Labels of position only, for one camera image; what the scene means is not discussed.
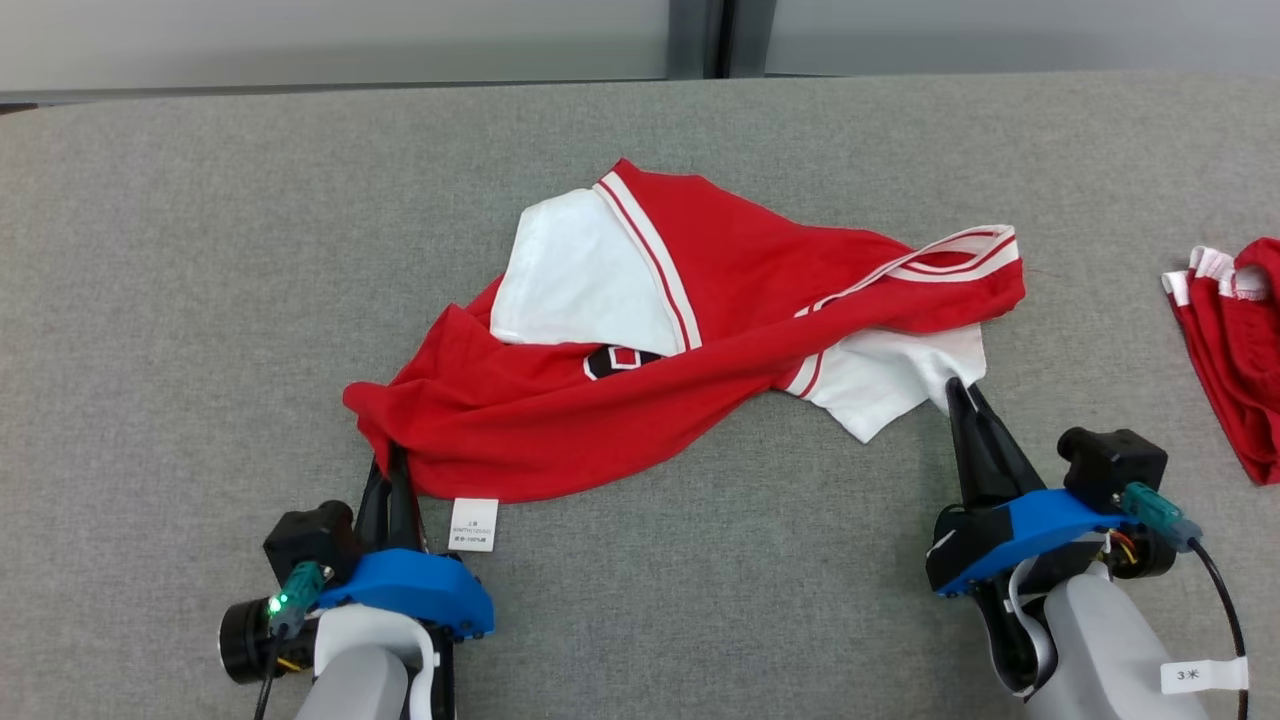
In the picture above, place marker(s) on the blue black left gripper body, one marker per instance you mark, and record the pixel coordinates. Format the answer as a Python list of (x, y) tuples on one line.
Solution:
[(420, 590)]

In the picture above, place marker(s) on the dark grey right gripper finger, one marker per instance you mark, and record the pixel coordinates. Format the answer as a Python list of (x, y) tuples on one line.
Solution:
[(1005, 460), (968, 450)]

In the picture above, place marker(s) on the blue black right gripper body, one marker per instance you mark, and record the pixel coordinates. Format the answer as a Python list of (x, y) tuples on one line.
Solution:
[(1020, 530)]

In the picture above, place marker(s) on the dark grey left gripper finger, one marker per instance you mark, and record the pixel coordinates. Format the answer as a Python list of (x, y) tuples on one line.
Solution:
[(372, 510), (403, 510)]

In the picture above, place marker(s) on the red shorts white trim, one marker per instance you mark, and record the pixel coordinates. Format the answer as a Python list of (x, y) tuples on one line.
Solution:
[(1240, 340)]

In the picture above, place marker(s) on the red white sports jersey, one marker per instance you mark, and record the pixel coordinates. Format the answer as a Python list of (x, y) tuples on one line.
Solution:
[(700, 260)]

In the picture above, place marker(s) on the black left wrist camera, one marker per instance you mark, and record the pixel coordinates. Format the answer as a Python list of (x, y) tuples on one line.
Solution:
[(305, 535)]

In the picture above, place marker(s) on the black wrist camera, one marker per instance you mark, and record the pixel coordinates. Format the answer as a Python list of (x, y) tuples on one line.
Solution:
[(305, 535), (1115, 465)]

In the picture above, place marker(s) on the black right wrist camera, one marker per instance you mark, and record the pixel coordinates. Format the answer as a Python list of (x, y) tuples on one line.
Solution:
[(1115, 465)]

